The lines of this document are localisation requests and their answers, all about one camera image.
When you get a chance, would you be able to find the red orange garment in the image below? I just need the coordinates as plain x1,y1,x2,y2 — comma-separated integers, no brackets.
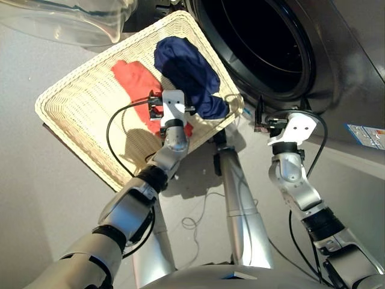
110,60,194,139

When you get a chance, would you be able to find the navy blue garment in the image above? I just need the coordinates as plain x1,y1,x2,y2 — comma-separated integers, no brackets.
153,36,230,119

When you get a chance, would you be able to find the grey washing machine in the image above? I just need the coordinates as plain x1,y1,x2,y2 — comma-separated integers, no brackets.
168,0,385,181

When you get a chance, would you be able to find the pale woven laundry basket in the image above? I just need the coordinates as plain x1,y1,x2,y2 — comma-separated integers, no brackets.
34,10,245,192

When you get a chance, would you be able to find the dark brown basket stand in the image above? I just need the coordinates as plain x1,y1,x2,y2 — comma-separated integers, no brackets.
42,122,61,142

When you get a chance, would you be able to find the blue energy label sticker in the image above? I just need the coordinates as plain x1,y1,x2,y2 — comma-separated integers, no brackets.
343,122,385,148

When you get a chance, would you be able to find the black stand caster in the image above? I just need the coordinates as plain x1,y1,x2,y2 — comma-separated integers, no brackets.
212,132,229,177

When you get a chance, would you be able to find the round glass washer door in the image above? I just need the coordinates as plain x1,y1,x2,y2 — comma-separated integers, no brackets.
0,0,181,46

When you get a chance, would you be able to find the silver robot torso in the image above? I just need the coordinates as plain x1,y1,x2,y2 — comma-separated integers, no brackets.
144,264,328,289

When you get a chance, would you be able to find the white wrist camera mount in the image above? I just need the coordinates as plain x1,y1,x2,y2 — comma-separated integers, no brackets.
266,113,318,148
160,89,186,129

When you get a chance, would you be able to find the thin grey floor cable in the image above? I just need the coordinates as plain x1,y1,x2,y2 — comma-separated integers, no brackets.
182,192,229,263

